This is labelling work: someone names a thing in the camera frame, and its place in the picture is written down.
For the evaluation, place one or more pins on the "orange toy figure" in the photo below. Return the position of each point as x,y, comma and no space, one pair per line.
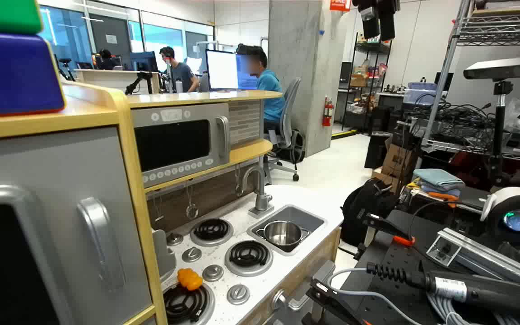
189,279

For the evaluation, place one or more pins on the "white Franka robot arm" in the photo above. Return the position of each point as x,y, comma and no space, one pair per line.
516,200

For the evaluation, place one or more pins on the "silver toy faucet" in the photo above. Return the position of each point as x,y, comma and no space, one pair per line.
261,196

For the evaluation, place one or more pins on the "wooden toy kitchen unit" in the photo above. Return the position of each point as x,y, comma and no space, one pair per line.
308,200

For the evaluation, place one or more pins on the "small steel pot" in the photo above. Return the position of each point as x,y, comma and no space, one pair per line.
283,232

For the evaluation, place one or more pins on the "grey toy sink basin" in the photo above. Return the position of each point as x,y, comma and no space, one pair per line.
308,220

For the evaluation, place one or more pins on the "black coil toy stove burner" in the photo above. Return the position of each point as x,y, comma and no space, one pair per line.
248,256
185,306
212,230

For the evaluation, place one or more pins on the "grey toy microwave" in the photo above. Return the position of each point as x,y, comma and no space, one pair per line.
180,146

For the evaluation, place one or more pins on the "silver toy stove knob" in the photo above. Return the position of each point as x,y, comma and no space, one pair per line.
238,295
174,239
193,254
212,274

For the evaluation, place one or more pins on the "grey toy oven door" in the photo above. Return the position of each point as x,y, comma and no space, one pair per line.
50,200

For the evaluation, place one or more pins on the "grey office chair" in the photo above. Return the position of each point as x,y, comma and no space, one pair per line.
290,115

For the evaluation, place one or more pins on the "person in blue shirt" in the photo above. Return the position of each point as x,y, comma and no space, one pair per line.
270,91

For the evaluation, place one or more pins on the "red fire extinguisher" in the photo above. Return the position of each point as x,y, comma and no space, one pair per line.
328,113

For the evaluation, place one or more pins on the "white computer monitor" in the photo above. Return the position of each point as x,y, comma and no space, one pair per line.
223,70

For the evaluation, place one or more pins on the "black backpack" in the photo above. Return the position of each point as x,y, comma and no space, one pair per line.
362,209

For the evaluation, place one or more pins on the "person in dark shirt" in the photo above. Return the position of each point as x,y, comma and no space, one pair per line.
180,75

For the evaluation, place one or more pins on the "black metal shelf rack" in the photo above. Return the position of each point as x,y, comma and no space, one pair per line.
369,84

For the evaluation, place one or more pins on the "brown cardboard box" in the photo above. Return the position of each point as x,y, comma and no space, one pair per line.
398,162

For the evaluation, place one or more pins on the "black clamp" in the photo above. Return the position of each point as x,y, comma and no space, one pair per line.
333,299

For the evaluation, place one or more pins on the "dark computer monitor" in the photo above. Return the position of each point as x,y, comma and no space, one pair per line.
144,61

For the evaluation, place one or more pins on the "blue storage container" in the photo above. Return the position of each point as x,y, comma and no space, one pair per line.
422,95

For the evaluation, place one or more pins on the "light blue folded cloth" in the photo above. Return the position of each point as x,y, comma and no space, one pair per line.
438,180

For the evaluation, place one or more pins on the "person with dark hair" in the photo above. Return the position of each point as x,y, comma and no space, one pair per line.
109,59

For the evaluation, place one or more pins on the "aluminium ladder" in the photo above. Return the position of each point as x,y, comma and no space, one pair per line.
447,73

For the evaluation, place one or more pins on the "blue plastic bin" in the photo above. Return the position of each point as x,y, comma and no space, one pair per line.
10,75

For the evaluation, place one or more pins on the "green plastic bin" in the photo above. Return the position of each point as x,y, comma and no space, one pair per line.
5,16

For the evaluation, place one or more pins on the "black camera stand pole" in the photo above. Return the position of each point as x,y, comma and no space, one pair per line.
501,120

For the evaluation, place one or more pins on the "silver aluminium bracket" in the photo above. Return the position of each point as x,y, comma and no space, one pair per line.
489,259

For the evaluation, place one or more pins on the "grey camera bar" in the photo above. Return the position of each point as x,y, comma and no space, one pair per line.
505,68

